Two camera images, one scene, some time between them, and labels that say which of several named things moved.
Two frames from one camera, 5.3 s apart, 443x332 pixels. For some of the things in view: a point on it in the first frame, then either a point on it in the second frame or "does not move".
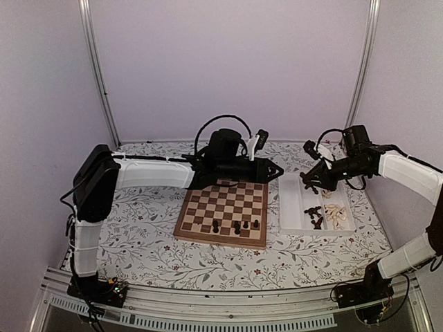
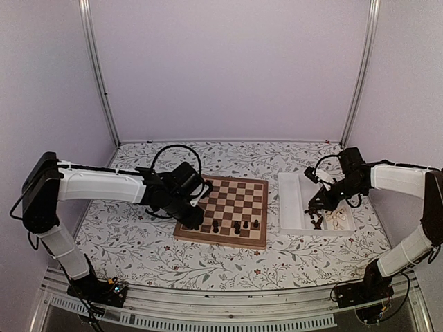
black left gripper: [261, 174] -> [192, 222]
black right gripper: [327, 182] -> [329, 204]
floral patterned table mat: [139, 250] does not move
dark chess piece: [237, 227] does not move
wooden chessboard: [234, 216] does not move
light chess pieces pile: [333, 212] does not move
